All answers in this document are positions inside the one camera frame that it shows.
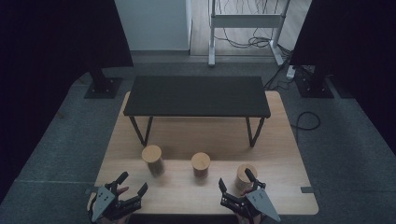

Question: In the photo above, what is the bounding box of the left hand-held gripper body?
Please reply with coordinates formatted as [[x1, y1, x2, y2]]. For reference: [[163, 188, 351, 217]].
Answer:
[[88, 183, 143, 223]]

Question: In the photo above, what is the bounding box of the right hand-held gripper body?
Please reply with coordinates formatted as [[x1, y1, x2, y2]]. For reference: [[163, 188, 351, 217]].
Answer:
[[219, 180, 281, 223]]

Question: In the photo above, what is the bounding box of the short glass jar wooden lid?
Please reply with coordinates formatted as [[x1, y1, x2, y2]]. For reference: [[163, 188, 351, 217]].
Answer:
[[234, 163, 259, 191]]

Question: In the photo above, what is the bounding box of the medium glass jar wooden lid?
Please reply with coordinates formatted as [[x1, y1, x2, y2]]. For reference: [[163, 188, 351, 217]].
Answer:
[[191, 151, 212, 179]]

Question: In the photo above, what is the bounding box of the tall glass jar wooden lid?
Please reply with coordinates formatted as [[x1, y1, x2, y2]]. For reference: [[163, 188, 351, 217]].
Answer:
[[141, 144, 166, 178]]

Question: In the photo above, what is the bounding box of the black raised shelf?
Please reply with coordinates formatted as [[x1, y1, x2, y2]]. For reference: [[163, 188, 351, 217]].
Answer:
[[122, 75, 272, 148]]

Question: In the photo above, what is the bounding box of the person's left hand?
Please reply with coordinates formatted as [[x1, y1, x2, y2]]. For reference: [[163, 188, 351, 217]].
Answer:
[[100, 186, 131, 224]]

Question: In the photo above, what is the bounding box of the person's right hand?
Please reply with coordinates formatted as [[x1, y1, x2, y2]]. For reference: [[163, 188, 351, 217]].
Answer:
[[235, 188, 263, 224]]

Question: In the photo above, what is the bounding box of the black stand base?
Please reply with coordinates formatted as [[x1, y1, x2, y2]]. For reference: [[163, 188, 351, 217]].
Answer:
[[294, 64, 335, 100], [83, 66, 123, 100]]

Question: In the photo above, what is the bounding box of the white power strip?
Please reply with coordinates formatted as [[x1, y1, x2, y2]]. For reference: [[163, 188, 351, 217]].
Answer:
[[285, 64, 297, 79]]

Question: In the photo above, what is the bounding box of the black curtain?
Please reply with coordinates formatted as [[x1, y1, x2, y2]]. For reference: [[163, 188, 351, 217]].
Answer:
[[290, 0, 396, 157], [0, 0, 134, 204]]

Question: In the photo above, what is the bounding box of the white cabinet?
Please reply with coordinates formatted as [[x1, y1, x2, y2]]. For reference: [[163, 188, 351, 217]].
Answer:
[[114, 0, 193, 52]]

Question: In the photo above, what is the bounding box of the black looped floor cable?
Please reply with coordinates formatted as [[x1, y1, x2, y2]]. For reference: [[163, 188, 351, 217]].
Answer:
[[290, 110, 322, 145]]

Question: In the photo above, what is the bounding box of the bundle of black cables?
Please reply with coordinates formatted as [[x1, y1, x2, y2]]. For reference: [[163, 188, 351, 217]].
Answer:
[[214, 0, 293, 91]]

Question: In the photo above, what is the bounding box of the white metal stand frame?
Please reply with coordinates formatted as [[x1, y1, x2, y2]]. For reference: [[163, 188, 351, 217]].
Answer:
[[207, 0, 292, 68]]

